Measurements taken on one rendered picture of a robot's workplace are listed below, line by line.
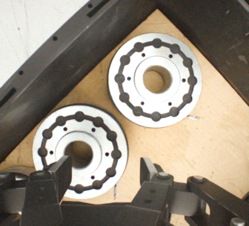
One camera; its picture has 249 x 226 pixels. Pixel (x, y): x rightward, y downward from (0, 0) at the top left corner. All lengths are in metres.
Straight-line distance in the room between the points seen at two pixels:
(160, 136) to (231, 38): 0.13
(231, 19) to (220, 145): 0.15
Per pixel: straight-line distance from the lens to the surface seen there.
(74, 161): 0.22
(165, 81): 0.22
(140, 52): 0.21
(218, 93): 0.26
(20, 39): 0.42
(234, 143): 0.28
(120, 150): 0.20
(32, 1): 0.44
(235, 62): 0.23
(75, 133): 0.20
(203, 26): 0.22
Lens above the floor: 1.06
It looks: 87 degrees down
